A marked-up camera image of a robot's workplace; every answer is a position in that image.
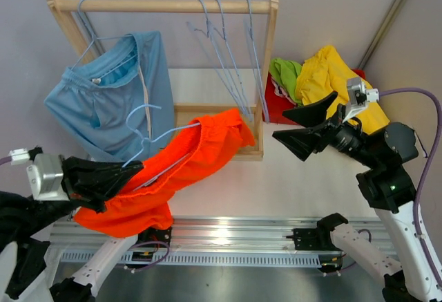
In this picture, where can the blue wire hanger green shorts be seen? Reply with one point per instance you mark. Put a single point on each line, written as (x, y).
(233, 84)

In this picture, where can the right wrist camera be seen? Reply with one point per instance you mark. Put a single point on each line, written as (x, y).
(359, 97)

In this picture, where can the lime green shorts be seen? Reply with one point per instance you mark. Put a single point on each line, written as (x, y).
(286, 73)

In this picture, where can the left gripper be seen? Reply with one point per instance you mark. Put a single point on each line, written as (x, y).
(90, 182)

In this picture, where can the pink patterned shorts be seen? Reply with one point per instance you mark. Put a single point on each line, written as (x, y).
(280, 91)

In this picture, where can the light blue shorts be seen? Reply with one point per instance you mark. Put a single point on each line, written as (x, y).
(92, 101)

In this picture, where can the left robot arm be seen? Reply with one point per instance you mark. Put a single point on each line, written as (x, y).
(23, 267)

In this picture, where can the red plastic tray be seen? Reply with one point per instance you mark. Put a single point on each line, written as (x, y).
(276, 105)

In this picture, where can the grey slotted cable duct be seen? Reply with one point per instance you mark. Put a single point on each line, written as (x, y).
(204, 259)

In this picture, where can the wooden clothes rack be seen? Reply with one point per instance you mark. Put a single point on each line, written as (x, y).
(62, 11)

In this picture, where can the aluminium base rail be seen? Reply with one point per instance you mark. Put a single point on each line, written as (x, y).
(231, 235)

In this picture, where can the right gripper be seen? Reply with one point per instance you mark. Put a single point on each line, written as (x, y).
(301, 142)

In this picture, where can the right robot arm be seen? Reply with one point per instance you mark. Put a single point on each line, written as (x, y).
(386, 186)

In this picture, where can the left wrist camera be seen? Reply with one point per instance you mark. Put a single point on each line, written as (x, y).
(45, 174)

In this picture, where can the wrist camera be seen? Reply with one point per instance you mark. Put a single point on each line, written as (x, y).
(45, 174)
(359, 97)

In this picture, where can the blue wire hanger orange shorts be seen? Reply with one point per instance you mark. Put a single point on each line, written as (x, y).
(138, 133)

